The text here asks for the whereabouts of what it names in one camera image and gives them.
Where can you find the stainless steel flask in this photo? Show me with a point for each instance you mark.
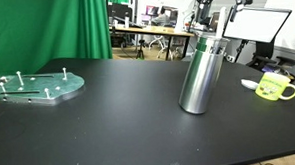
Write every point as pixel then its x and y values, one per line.
pixel 202 75

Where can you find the wooden desk in background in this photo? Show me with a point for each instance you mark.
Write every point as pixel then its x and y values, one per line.
pixel 157 30

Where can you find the white oval object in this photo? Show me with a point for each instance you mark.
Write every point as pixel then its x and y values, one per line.
pixel 249 84

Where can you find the green metal jig plate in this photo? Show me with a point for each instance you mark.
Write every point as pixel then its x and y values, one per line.
pixel 45 89

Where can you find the yellow green mug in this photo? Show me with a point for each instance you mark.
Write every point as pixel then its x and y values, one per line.
pixel 272 87

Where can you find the white board on stand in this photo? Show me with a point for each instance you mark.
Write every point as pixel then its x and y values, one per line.
pixel 256 24

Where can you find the green screen curtain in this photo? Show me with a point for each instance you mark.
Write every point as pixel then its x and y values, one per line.
pixel 33 32

